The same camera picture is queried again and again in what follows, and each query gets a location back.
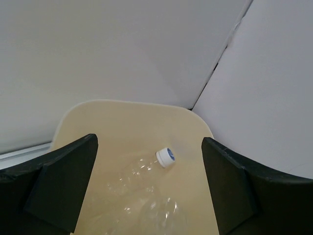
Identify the clear bottle front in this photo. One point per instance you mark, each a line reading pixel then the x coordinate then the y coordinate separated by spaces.
pixel 149 215

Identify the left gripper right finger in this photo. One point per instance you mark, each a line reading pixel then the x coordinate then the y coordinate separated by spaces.
pixel 250 198

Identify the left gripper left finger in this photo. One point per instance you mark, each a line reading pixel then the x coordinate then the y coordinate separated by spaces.
pixel 44 196

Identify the beige plastic bin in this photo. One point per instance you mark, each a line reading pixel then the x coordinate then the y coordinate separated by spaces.
pixel 127 131

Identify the clear bottle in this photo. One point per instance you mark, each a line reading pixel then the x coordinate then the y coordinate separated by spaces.
pixel 140 173
pixel 149 215

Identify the back aluminium rail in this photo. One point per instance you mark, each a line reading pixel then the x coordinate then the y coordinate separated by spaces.
pixel 33 151

